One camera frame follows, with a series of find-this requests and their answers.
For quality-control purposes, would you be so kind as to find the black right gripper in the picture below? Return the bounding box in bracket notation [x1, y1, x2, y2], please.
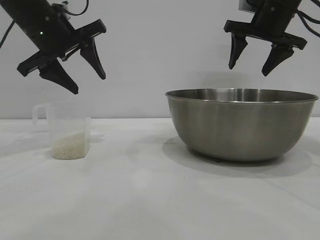
[223, 0, 308, 77]

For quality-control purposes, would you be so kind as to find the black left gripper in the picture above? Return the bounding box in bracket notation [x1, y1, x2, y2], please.
[16, 0, 107, 95]

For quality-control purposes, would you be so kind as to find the clear plastic measuring cup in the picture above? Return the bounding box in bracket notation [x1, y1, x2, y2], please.
[32, 101, 92, 160]

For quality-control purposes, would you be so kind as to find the stainless steel mixing bowl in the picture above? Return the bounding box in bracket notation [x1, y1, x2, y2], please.
[164, 88, 319, 162]

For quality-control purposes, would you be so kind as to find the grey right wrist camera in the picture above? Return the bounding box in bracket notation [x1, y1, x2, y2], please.
[238, 0, 253, 13]

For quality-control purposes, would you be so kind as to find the thick black braided cable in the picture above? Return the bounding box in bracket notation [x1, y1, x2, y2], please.
[299, 14, 320, 39]
[298, 7, 320, 25]

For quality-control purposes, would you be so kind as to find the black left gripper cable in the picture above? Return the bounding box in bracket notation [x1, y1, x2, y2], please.
[63, 0, 89, 16]

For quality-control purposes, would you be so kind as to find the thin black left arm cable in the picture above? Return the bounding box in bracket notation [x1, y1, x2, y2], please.
[0, 21, 15, 48]

